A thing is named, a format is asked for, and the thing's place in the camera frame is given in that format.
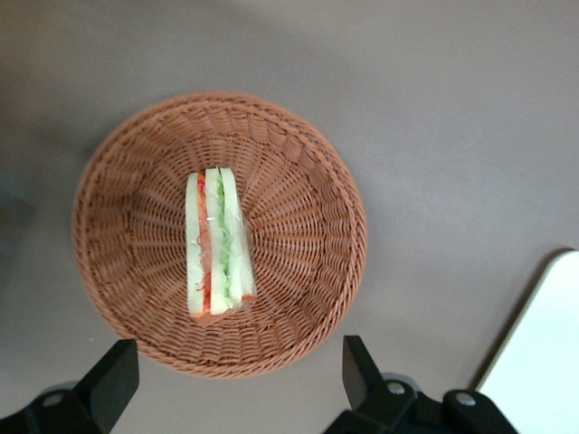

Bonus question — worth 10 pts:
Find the cream plastic tray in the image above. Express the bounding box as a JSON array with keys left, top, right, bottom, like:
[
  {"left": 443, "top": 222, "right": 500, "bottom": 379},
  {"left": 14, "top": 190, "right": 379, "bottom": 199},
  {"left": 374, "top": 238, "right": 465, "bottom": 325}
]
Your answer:
[{"left": 472, "top": 247, "right": 579, "bottom": 434}]

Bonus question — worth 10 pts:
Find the round brown wicker basket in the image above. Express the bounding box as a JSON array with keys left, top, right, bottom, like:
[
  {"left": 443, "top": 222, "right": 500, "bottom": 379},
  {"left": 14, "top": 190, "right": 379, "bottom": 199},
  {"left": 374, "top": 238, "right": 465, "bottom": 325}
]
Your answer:
[{"left": 71, "top": 91, "right": 368, "bottom": 380}]

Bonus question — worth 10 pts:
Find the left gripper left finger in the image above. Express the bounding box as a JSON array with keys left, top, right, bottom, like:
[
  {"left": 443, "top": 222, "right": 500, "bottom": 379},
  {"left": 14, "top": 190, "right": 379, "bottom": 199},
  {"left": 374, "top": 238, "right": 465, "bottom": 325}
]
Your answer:
[{"left": 0, "top": 338, "right": 138, "bottom": 434}]

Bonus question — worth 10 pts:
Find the triangle sandwich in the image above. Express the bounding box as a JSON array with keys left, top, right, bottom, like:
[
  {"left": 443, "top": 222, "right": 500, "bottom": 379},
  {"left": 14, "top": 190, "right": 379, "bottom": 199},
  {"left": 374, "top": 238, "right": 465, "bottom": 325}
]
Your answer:
[{"left": 185, "top": 165, "right": 258, "bottom": 323}]

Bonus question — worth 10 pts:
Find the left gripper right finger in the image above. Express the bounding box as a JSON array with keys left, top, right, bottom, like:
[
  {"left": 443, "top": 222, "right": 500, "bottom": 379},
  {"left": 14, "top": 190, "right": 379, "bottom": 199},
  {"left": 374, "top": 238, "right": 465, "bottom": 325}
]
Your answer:
[{"left": 325, "top": 335, "right": 519, "bottom": 434}]

